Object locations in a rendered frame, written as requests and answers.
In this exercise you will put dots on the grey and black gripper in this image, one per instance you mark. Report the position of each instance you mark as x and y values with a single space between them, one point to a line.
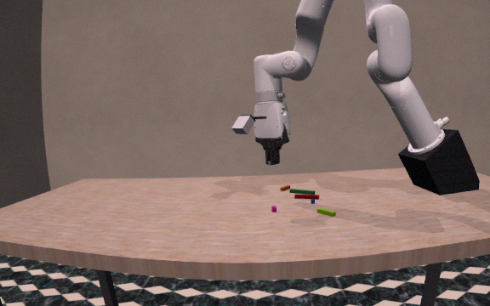
272 128

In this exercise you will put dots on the red rod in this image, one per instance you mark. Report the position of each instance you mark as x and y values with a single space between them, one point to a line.
316 197

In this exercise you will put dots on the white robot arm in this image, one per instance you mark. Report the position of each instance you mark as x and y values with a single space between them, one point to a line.
389 67

